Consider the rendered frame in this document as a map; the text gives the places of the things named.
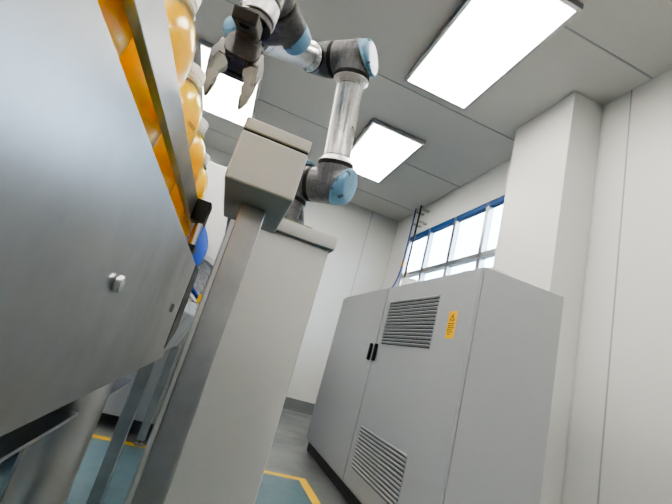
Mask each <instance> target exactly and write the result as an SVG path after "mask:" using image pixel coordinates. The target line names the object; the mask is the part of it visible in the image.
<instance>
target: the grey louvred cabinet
mask: <svg viewBox="0 0 672 504"><path fill-rule="evenodd" d="M563 302H564V297H562V296H560V295H557V294H554V293H552V292H549V291H547V290H544V289H541V288H539V287H536V286H534V285H531V284H529V283H526V282H523V281H521V280H518V279H516V278H513V277H511V276H508V275H505V274H503V273H500V272H498V271H495V270H492V269H490V268H487V267H483V268H478V269H474V270H469V271H465V272H460V273H456V274H451V275H446V276H442V277H437V278H433V279H428V280H424V281H419V282H414V283H410V284H405V285H401V286H396V287H392V288H387V289H382V290H378V291H373V292H369V293H364V294H360V295H355V296H351V297H346V298H345V299H344V300H343V303H342V307H341V311H340V314H339V318H338V322H337V325H336V329H335V333H334V336H333V340H332V344H331V347H330V351H329V355H328V358H327V362H326V366H325V369H324V373H323V377H322V380H321V384H320V388H319V391H318V395H317V399H316V402H315V406H314V409H313V413H312V417H311V420H310V424H309V428H308V431H307V435H306V438H307V440H308V441H309V443H308V447H307V451H308V452H309V453H310V455H311V456H312V457H313V458H314V460H315V461H316V462H317V464H318V465H319V466H320V467H321V469H322V470H323V471H324V473H325V474H326V475H327V476H328V478H329V479H330V480H331V482H332V483H333V484H334V485H335V487H336V488H337V489H338V491H339V492H340V493H341V494H342V496H343V497H344V498H345V500H346V501H347V502H348V503H349V504H540V497H541V489H542V480H543V472H544V463H545V455H546V446H547V438H548V429H549V421H550V412H551V404H552V395H553V387H554V379H555V370H556V362H557V353H558V345H559V336H560V328H561V319H562V311H563Z"/></svg>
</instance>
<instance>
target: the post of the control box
mask: <svg viewBox="0 0 672 504"><path fill-rule="evenodd" d="M265 214H266V212H265V211H263V210H261V209H258V208H255V207H252V206H250V205H247V204H244V203H242V204H241V207H240V209H239V212H238V215H237V218H236V220H235V223H234V226H233V228H232V231H231V234H230V236H229V239H228V242H227V245H226V247H225V250H224V253H223V255H222V258H221V261H220V263H219V266H218V269H217V272H216V274H215V277H214V280H213V282H212V285H211V288H210V290H209V293H208V296H207V299H206V301H205V304H204V307H203V309H202V312H201V315H200V317H199V320H198V323H197V326H196V328H195V331H194V334H193V336H192V339H191V342H190V344H189V347H188V350H187V353H186V355H185V358H184V361H183V363H182V366H181V369H180V371H179V374H178V377H177V380H176V382H175V385H174V388H173V390H172V393H171V396H170V398H169V401H168V404H167V407H166V409H165V412H164V415H163V417H162V420H161V423H160V425H159V428H158V431H157V434H156V436H155V439H154V442H153V444H152V447H151V450H150V453H149V455H148V458H147V461H146V463H145V466H144V469H143V471H142V474H141V477H140V480H139V482H138V485H137V488H136V490H135V493H134V496H133V498H132V501H131V504H164V503H165V500H166V497H167V494H168V491H169V488H170V486H171V483H172V480H173V477H174V474H175V471H176V468H177V466H178V463H179V460H180V457H181V454H182V451H183V448H184V446H185V443H186V440H187V437H188V434H189V431H190V428H191V425H192V423H193V420H194V417H195V414H196V411H197V408H198V405H199V403H200V400H201V397H202V394H203V391H204V388H205V385H206V383H207V380H208V377H209V374H210V371H211V368H212V365H213V363H214V360H215V357H216V354H217V351H218V348H219V345H220V343H221V340H222V337H223V334H224V331H225V328H226V325H227V322H228V320H229V317H230V314H231V311H232V308H233V305H234V302H235V300H236V297H237V294H238V291H239V288H240V285H241V282H242V280H243V277H244V274H245V271H246V268H247V265H248V262H249V260H250V257H251V254H252V251H253V248H254V245H255V242H256V240H257V237H258V234H259V231H260V228H261V225H262V222H263V219H264V217H265Z"/></svg>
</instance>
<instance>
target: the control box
mask: <svg viewBox="0 0 672 504"><path fill-rule="evenodd" d="M311 146H312V142H310V141H307V140H305V139H303V138H300V137H298V136H295V135H293V134H290V133H288V132H286V131H283V130H281V129H278V128H276V127H273V126H271V125H269V124H266V123H264V122H261V121H259V120H256V119H254V118H252V117H247V119H246V122H245V124H244V128H243V131H242V132H241V135H240V137H239V140H238V142H237V145H236V147H235V150H234V153H233V155H232V158H231V160H230V163H229V165H228V168H227V170H226V173H225V181H224V213H223V215H224V216H225V217H228V218H230V219H233V220H236V218H237V215H238V212H239V209H240V207H241V204H242V203H244V204H247V205H250V206H252V207H255V208H258V209H261V210H263V211H265V212H266V214H265V217H264V219H263V222H262V225H261V228H260V229H262V230H265V231H267V232H270V233H275V232H276V230H277V229H278V227H279V225H280V223H281V222H282V220H283V218H284V216H285V215H286V213H287V211H288V209H289V208H290V206H291V204H292V202H293V201H294V198H295V195H296V192H297V189H298V185H299V182H300V179H301V176H302V173H303V170H304V167H305V164H306V161H307V158H308V155H309V152H310V149H311Z"/></svg>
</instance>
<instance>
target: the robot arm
mask: <svg viewBox="0 0 672 504"><path fill-rule="evenodd" d="M223 34H224V38H223V37H221V39H220V40H219V41H218V42H217V43H215V44H214V45H213V47H212V48H211V50H210V53H209V57H208V61H207V66H206V70H205V75H206V79H205V82H204V84H203V93H204V96H207V94H208V93H209V92H210V91H211V89H212V88H213V86H214V85H215V83H216V81H217V77H218V75H219V74H220V73H221V74H223V75H226V76H228V77H230V78H233V79H235V80H237V81H240V82H242V83H243V84H242V86H241V94H240V96H239V99H238V108H237V110H240V109H242V108H243V107H244V106H245V105H246V104H248V101H249V100H250V98H251V96H252V95H253V93H254V91H255V87H256V86H257V84H258V83H259V81H260V80H261V79H262V77H263V73H264V57H265V56H263V54H265V55H268V56H271V57H274V58H277V59H280V60H283V61H285V62H288V63H291V64H294V65H297V66H298V67H299V68H300V69H301V70H302V71H304V72H307V73H310V74H313V75H316V76H319V77H323V78H328V79H334V81H335V83H336V84H337V88H336V93H335V98H334V104H333V109H332V115H331V120H330V125H329V131H328V136H327V142H326V147H325V152H324V155H323V156H322V157H320V158H319V159H318V164H317V166H316V165H315V164H314V163H313V162H311V161H309V160H307V161H306V164H305V167H304V170H303V173H302V176H301V179H300V182H299V185H298V189H297V192H296V195H295V198H294V201H293V202H292V204H291V206H290V208H289V209H288V211H287V213H286V215H285V216H284V217H285V218H287V219H290V220H293V221H295V222H298V223H301V224H303V225H304V209H305V206H306V203H307V201H309V202H317V203H326V204H331V205H345V204H347V203H348V202H349V201H350V200H351V199H352V198H353V196H354V194H355V191H356V188H357V178H358V177H357V173H356V171H355V170H354V169H353V164H352V162H351V161H350V157H351V151H352V146H353V141H354V135H355V130H356V124H357V119H358V113H359V108H360V102H361V97H362V91H363V90H364V89H365V88H367V87H368V84H369V79H370V78H372V79H373V78H375V77H376V75H377V73H378V56H377V51H376V47H375V45H374V43H373V41H372V40H371V39H369V38H358V39H346V40H331V41H320V42H317V41H314V40H311V34H310V31H309V29H308V26H307V23H306V22H305V20H304V18H303V16H302V14H301V12H300V10H299V8H298V5H297V3H296V1H295V0H245V2H244V1H241V2H240V5H239V4H234V8H233V12H232V16H229V17H227V18H226V19H225V21H224V24H223Z"/></svg>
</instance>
